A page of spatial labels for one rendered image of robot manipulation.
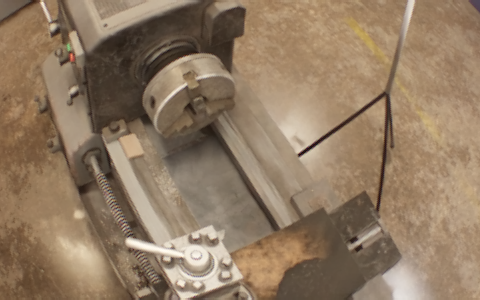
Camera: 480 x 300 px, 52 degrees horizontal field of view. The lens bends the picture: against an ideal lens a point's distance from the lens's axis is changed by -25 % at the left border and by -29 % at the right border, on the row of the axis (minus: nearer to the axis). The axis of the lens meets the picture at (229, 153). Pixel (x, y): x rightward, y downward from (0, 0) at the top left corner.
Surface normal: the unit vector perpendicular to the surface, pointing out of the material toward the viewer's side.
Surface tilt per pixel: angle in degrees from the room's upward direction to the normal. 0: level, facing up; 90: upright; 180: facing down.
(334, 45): 0
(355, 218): 0
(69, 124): 32
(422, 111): 0
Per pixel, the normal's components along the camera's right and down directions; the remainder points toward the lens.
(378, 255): 0.04, -0.52
